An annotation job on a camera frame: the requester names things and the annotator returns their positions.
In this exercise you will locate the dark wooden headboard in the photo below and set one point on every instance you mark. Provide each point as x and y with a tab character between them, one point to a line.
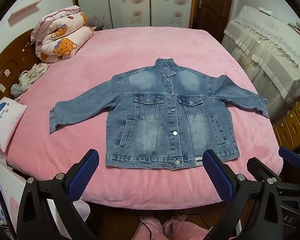
17	57

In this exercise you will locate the crumpled grey white cloth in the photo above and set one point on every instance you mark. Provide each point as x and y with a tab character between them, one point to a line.
27	78

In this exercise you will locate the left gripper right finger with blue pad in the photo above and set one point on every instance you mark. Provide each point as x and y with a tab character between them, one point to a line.
236	190

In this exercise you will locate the white embroidered pillow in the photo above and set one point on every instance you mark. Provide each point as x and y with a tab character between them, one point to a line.
11	113

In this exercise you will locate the dark wooden door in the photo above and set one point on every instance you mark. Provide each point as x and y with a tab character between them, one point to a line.
212	16

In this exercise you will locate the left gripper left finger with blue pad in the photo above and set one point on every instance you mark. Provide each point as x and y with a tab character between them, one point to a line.
35	219

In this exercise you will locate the yellow wooden drawer unit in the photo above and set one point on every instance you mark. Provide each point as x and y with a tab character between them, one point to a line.
287	129

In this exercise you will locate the folded bear print quilt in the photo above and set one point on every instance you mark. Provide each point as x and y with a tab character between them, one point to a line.
60	34

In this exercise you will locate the floral sliding wardrobe doors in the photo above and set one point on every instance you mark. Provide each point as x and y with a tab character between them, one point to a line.
137	13

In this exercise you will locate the lace covered cabinet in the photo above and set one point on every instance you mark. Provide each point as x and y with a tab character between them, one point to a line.
269	53

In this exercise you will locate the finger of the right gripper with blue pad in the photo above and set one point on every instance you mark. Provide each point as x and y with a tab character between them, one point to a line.
268	173
290	157

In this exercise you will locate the pink plush bed blanket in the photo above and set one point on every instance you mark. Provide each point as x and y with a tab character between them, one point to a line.
36	151

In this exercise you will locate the blue denim jacket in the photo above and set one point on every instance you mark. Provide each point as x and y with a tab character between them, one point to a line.
162	117

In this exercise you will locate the pink slippers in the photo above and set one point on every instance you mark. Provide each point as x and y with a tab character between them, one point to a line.
151	228

